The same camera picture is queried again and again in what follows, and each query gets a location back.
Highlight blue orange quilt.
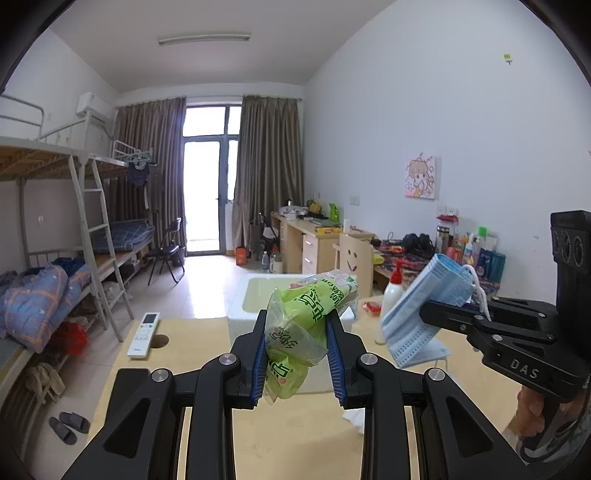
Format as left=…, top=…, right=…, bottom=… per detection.
left=0, top=263, right=93, bottom=352

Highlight wooden smiley chair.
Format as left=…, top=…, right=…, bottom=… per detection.
left=333, top=233, right=374, bottom=296

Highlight hanging dark clothes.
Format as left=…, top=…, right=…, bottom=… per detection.
left=127, top=162, right=151, bottom=188

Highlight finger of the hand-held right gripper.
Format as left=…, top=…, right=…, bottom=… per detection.
left=473, top=296, right=558, bottom=324
left=419, top=300, right=557, bottom=352

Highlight white bed ladder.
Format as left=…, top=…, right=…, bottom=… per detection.
left=68, top=154, right=134, bottom=342

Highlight ceiling tube light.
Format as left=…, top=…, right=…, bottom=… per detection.
left=158, top=31, right=252, bottom=47

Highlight white pump lotion bottle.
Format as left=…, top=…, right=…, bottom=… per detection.
left=374, top=260, right=414, bottom=346

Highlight pink cartoon wall poster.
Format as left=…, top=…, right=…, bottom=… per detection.
left=405, top=154, right=438, bottom=200

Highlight wooden desk with drawers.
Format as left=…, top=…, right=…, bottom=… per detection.
left=270, top=212, right=375, bottom=275

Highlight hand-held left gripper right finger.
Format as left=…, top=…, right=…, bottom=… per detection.
left=324, top=314, right=532, bottom=480

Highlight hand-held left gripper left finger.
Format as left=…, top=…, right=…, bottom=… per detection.
left=62, top=309, right=269, bottom=480

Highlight black folding chair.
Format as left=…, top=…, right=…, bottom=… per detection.
left=147, top=217, right=185, bottom=286

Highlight white foam box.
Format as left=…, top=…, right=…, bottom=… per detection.
left=227, top=273, right=360, bottom=395

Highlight printed desk mat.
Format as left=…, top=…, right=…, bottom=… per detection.
left=372, top=244, right=502, bottom=296

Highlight green plastic packet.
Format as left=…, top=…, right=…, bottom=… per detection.
left=264, top=272, right=360, bottom=403

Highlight dark grey slipper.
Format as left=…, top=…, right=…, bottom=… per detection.
left=59, top=412, right=92, bottom=435
left=48, top=416, right=78, bottom=445

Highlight blue face mask stack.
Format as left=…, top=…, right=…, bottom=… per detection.
left=381, top=253, right=490, bottom=369

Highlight brown curtain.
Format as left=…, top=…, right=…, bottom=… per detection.
left=231, top=95, right=305, bottom=250
left=113, top=97, right=188, bottom=259

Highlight metal bunk bed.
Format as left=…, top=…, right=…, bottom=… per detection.
left=0, top=95, right=160, bottom=416

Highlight beige cloth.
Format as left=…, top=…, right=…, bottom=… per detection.
left=25, top=362, right=65, bottom=402

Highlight white air conditioner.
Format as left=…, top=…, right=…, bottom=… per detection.
left=75, top=92, right=113, bottom=124

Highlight row of toiletry bottles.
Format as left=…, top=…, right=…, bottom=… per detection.
left=445, top=226, right=506, bottom=282

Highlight glass balcony door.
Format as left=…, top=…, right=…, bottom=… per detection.
left=181, top=105, right=243, bottom=254

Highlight blue plaid bedding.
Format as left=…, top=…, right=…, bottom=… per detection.
left=91, top=220, right=155, bottom=254

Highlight white remote control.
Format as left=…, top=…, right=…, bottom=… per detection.
left=127, top=312, right=161, bottom=360

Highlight person's right hand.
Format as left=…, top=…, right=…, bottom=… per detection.
left=503, top=385, right=549, bottom=439

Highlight black headphones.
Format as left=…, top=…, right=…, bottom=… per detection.
left=402, top=233, right=435, bottom=254

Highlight red plastic bag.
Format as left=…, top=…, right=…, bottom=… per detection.
left=50, top=322, right=88, bottom=355

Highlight red lid water bottle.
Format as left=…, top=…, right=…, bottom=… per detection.
left=435, top=215, right=458, bottom=254

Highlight black metal frame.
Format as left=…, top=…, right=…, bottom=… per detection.
left=249, top=212, right=282, bottom=259

